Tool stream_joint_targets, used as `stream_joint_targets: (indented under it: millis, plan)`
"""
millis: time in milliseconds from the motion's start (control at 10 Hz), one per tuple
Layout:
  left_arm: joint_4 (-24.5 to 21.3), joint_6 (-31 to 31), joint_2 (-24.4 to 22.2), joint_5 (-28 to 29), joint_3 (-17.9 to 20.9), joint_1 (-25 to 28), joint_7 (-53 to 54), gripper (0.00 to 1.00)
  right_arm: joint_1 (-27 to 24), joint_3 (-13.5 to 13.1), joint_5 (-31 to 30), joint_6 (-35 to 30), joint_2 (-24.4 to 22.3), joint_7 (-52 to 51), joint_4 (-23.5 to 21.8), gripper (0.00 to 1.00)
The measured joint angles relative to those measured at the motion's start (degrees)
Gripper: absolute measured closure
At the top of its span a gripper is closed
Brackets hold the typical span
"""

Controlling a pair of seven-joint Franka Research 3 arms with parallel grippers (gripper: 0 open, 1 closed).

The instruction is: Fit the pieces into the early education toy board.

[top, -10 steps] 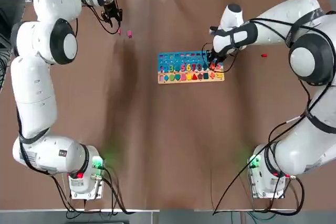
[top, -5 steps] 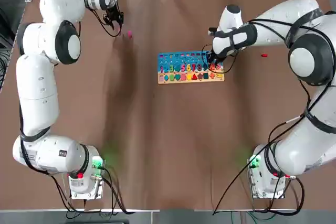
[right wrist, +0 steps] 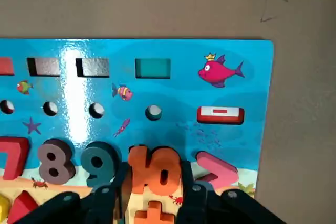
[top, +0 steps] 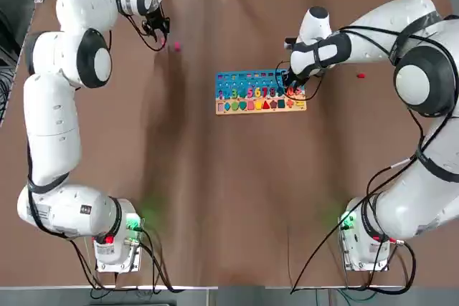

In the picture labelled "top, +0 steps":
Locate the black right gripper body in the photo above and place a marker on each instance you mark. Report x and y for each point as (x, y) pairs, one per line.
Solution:
(288, 77)

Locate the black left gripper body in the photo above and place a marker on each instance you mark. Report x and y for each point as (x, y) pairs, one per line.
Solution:
(156, 17)

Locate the orange number ten piece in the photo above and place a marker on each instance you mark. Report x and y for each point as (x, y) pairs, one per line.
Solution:
(291, 91)

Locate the pink block piece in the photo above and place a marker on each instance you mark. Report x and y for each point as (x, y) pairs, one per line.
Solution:
(176, 46)

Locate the colourful wooden toy board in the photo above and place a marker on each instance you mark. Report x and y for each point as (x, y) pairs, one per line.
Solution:
(251, 83)

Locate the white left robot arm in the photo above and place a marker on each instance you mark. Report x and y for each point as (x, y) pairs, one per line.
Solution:
(54, 123)

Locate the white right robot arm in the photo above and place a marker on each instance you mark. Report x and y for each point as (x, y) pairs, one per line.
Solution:
(412, 26)

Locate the pink greater-than sign piece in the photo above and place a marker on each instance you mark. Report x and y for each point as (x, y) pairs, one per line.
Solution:
(299, 91)

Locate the purple number eight piece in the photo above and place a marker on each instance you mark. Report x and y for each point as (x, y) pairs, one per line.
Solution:
(272, 91)

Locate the orange plus piece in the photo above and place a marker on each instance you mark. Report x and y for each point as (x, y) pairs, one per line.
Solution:
(290, 104)

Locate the teal square piece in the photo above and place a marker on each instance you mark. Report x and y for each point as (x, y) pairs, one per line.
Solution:
(282, 104)

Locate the yellow equals piece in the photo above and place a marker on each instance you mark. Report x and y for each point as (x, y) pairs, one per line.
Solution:
(300, 104)

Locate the purple pentagon piece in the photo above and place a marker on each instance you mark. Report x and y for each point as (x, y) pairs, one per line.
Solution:
(274, 104)

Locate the yellow number six piece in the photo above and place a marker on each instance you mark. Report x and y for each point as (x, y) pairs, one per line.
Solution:
(257, 91)

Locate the red triangle piece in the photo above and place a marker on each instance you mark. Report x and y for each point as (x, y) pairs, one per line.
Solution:
(266, 105)

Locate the yellow trapezoid piece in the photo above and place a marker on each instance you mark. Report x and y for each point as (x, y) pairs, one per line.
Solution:
(258, 105)

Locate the pink number five piece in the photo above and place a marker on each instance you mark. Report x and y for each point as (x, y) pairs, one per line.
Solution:
(250, 92)

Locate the pink square piece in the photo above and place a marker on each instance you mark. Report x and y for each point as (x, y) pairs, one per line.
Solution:
(251, 105)

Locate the blue number four piece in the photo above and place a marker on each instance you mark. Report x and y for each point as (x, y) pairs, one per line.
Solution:
(242, 92)

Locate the teal shield piece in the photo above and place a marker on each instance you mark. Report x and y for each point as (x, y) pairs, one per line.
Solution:
(243, 105)

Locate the green hexagon piece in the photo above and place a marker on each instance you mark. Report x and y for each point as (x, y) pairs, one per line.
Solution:
(235, 106)

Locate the blue circle piece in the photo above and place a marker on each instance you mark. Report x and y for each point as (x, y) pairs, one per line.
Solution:
(227, 106)

